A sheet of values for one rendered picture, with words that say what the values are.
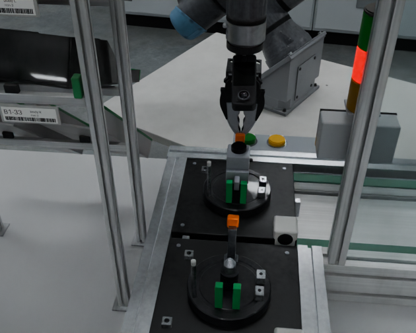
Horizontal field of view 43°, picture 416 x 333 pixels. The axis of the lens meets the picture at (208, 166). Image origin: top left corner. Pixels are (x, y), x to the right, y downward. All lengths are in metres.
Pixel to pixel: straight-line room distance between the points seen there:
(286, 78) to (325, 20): 2.63
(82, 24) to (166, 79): 1.08
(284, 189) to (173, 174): 0.25
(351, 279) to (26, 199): 0.76
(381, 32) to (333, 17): 3.38
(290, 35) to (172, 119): 0.42
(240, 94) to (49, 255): 0.53
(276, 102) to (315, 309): 0.79
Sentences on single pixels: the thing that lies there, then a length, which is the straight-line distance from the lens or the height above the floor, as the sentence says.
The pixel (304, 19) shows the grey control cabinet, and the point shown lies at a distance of 4.13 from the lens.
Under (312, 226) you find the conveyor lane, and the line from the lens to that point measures 1.12.
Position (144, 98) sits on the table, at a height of 0.86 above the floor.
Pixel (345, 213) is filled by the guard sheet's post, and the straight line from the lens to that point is 0.91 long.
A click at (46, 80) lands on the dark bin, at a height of 1.31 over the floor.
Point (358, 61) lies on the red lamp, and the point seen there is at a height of 1.34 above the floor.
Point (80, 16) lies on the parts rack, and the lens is 0.69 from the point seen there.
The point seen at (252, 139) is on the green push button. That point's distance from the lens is 1.25.
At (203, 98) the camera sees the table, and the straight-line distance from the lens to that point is 1.64.
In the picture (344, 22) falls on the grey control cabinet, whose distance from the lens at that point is 4.12.
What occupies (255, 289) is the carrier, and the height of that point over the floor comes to 1.00.
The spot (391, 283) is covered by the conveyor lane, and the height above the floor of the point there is 0.92.
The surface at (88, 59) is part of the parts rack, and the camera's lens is 0.72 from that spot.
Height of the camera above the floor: 1.67
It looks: 37 degrees down
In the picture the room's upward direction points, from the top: straight up
